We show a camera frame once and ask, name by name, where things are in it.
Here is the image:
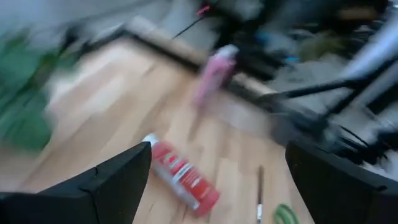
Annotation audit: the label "red paint bottle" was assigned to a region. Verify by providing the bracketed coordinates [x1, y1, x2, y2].
[142, 133, 221, 218]

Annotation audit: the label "green-handled scissors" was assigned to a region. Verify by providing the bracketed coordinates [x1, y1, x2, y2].
[272, 203, 300, 224]

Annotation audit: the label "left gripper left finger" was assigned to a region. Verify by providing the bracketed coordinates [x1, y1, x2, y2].
[39, 142, 152, 224]

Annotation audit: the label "potted green plant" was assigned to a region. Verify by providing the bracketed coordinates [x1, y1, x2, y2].
[0, 27, 78, 153]

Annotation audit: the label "pink paint bottle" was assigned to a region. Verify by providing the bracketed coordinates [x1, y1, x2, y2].
[192, 44, 239, 108]

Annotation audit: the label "thin black pencil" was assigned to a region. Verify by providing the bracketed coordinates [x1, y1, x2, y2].
[255, 164, 265, 224]

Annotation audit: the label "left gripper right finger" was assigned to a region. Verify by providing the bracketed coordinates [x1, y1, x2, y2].
[285, 141, 398, 224]

